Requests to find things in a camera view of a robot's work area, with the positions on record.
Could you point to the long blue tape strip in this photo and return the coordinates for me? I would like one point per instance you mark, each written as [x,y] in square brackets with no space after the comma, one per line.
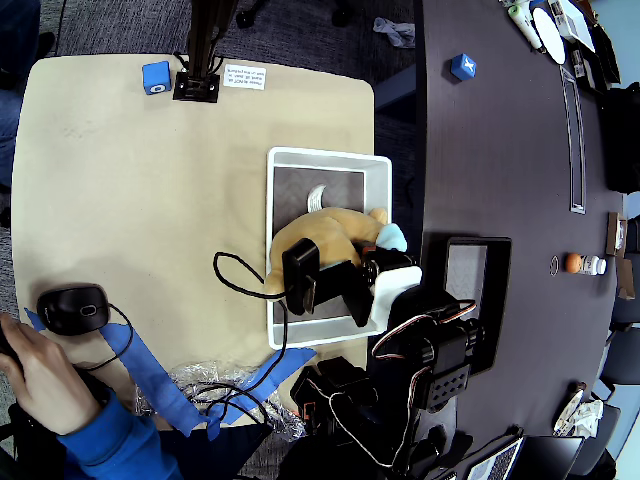
[150,375]

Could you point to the dark office chair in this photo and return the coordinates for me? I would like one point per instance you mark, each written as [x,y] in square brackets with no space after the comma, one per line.
[625,350]

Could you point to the tan plush toy blue feet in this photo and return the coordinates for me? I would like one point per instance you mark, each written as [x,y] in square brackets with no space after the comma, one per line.
[330,230]

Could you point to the white plastic bin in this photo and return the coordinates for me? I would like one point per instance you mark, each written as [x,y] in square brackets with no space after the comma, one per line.
[320,155]

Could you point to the white pill bottle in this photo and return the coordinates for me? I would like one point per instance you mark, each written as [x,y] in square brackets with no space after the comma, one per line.
[594,265]

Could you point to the white tube green cap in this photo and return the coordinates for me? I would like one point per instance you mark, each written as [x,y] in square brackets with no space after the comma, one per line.
[522,22]

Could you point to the person's left hand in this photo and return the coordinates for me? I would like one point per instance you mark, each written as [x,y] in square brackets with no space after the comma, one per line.
[50,385]

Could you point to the blue jeans leg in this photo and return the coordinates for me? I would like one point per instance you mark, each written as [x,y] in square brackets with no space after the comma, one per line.
[15,40]

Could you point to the black chair caster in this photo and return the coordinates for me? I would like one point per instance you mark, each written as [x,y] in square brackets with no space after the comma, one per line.
[341,16]
[246,19]

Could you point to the clear crumpled plastic wrap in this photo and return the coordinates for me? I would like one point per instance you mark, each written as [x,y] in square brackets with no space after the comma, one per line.
[200,372]

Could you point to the grey cloth rag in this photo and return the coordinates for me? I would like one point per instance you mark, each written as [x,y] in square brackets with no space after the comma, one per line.
[397,31]

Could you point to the blue cube with X mark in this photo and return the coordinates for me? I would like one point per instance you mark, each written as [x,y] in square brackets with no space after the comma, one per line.
[462,67]

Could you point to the orange ball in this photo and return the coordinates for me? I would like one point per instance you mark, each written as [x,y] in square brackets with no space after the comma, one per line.
[573,262]

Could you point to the wide blue tape strip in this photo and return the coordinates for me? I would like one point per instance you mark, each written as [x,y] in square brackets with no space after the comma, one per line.
[295,357]

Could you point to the grey table base beam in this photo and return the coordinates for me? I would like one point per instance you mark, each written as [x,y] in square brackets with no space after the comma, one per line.
[397,87]

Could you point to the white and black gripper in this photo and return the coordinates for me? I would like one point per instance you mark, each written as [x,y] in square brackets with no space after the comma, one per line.
[376,268]

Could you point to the person's left forearm blue sleeve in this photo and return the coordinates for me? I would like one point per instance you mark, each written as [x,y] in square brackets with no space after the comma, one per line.
[120,445]

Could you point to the blue cube with O mark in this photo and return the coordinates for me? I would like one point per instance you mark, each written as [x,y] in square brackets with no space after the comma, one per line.
[156,75]

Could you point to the white food wrapper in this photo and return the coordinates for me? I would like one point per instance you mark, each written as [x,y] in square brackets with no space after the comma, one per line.
[567,412]

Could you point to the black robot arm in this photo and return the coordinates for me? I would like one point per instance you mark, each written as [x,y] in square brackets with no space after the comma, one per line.
[440,350]

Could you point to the small blue tape piece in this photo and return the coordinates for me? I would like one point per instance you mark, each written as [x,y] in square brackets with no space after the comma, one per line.
[37,320]

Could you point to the grey wavy pattern liner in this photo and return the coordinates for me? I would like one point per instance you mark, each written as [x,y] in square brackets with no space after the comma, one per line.
[465,265]
[295,185]

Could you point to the white round disc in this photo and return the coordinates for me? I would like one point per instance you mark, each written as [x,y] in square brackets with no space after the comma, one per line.
[549,35]

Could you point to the white printed paper label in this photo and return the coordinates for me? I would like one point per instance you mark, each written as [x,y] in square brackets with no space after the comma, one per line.
[245,77]

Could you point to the black wrist webcam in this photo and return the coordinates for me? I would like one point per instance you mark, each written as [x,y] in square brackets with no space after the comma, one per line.
[300,265]

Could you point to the crumpled white tissue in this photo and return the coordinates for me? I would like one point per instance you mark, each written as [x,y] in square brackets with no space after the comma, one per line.
[587,420]

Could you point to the brown cardboard box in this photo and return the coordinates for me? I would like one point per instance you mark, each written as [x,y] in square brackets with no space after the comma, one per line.
[616,235]

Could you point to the dark laptop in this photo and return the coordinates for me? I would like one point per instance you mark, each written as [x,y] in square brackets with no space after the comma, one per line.
[555,457]

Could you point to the black tray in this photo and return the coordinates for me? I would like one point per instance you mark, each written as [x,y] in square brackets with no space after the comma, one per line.
[500,280]

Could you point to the white box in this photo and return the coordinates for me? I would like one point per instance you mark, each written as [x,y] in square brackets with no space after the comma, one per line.
[575,25]

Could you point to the black camera pole mount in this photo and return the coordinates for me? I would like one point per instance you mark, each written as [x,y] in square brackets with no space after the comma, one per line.
[200,50]

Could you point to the black computer mouse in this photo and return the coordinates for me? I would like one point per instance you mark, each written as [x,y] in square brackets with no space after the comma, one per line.
[70,310]

